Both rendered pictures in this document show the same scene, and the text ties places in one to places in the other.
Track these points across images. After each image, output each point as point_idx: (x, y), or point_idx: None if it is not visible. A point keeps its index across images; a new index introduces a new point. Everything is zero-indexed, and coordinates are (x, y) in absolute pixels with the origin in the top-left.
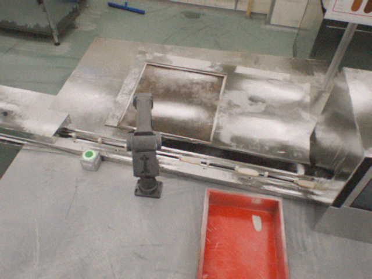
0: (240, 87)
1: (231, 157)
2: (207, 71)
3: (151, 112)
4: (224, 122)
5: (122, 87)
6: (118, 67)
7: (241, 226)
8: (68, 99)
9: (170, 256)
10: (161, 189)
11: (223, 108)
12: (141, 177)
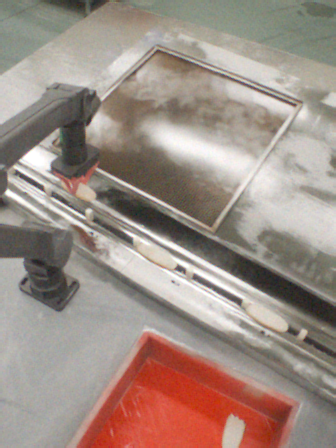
0: (323, 134)
1: (251, 274)
2: (265, 87)
3: (83, 129)
4: (261, 196)
5: (94, 81)
6: (120, 51)
7: (195, 429)
8: (11, 88)
9: (20, 438)
10: (69, 296)
11: (270, 167)
12: (26, 259)
